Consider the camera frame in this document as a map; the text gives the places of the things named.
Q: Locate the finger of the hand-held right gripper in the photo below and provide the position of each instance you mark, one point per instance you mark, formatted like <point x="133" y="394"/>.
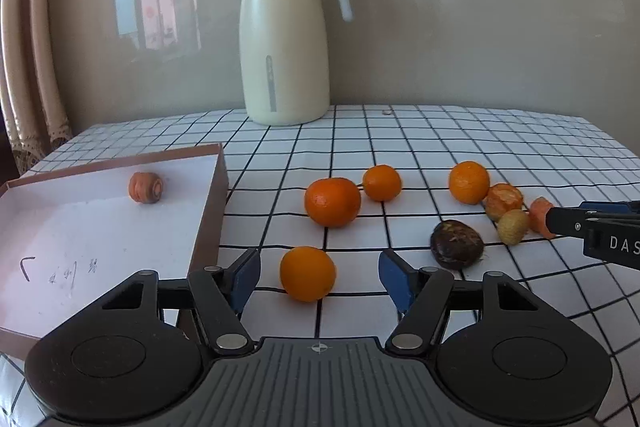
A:
<point x="602" y="207"/>
<point x="567" y="221"/>

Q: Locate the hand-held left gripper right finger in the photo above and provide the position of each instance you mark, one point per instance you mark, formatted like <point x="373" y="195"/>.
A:
<point x="392" y="278"/>

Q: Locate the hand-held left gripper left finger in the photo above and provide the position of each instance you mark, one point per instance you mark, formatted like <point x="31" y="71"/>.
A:
<point x="247" y="275"/>

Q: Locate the orange carrot piece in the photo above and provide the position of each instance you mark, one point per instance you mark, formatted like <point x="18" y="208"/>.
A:
<point x="541" y="217"/>
<point x="145" y="187"/>

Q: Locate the small yellow potato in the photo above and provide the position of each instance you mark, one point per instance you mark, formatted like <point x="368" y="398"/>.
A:
<point x="513" y="226"/>

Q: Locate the small orange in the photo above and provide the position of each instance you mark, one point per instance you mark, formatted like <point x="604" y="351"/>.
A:
<point x="381" y="182"/>
<point x="468" y="182"/>
<point x="307" y="273"/>

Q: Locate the rough orange peeled fruit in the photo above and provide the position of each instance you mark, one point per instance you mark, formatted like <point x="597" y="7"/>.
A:
<point x="504" y="202"/>

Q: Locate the large orange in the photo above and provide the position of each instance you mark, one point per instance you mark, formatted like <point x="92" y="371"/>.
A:
<point x="332" y="202"/>

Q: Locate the brown cardboard box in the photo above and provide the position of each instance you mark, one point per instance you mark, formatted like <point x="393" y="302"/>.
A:
<point x="75" y="237"/>

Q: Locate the dark brown wrinkled fruit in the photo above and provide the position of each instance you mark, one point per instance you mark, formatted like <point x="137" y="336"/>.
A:
<point x="456" y="243"/>

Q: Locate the cream and grey thermos jug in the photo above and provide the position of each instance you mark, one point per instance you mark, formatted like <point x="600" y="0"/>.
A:
<point x="282" y="47"/>

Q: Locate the beige lace curtain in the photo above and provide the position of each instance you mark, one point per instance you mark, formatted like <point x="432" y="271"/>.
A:
<point x="27" y="57"/>

